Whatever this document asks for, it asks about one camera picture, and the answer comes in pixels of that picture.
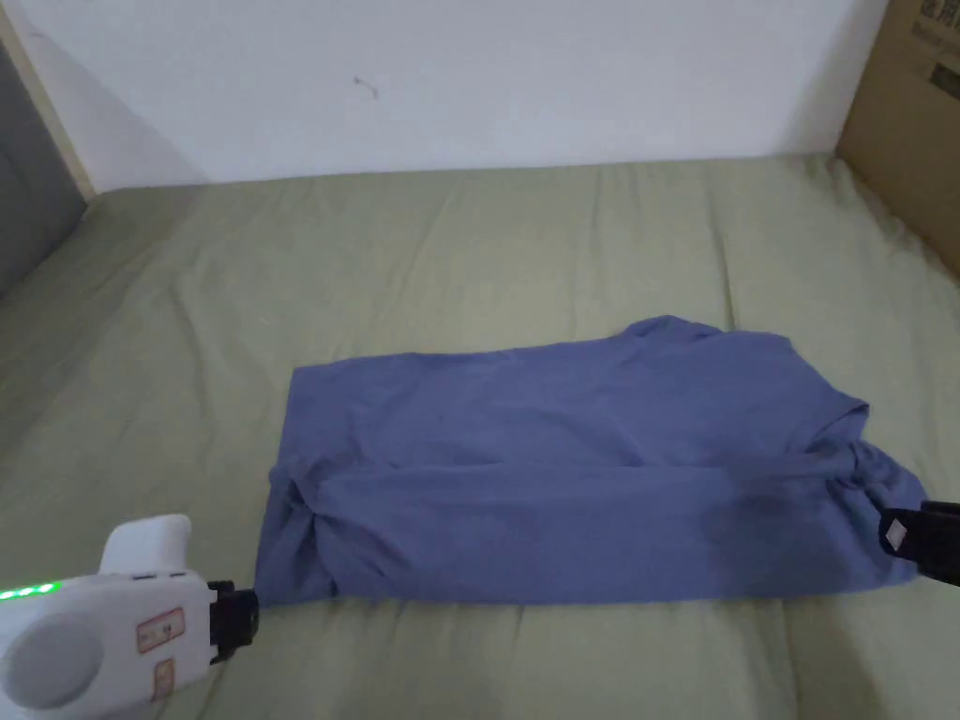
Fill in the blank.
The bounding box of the bed with pale green sheet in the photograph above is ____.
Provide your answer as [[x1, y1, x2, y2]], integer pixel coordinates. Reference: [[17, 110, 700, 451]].
[[0, 152, 960, 720]]

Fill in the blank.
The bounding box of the blue shirt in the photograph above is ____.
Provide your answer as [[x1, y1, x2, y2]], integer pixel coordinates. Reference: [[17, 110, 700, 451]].
[[254, 315, 931, 608]]

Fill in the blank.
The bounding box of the cardboard carton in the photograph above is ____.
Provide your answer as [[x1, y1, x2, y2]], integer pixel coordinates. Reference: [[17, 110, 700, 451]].
[[833, 0, 960, 285]]

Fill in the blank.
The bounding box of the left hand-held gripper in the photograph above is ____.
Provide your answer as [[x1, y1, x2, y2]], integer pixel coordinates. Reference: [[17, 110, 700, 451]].
[[0, 513, 261, 720]]

